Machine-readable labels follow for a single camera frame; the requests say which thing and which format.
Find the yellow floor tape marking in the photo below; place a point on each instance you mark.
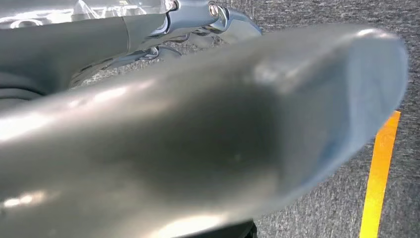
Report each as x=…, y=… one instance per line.
x=377, y=180

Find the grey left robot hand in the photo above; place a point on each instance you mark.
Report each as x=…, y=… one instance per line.
x=183, y=138

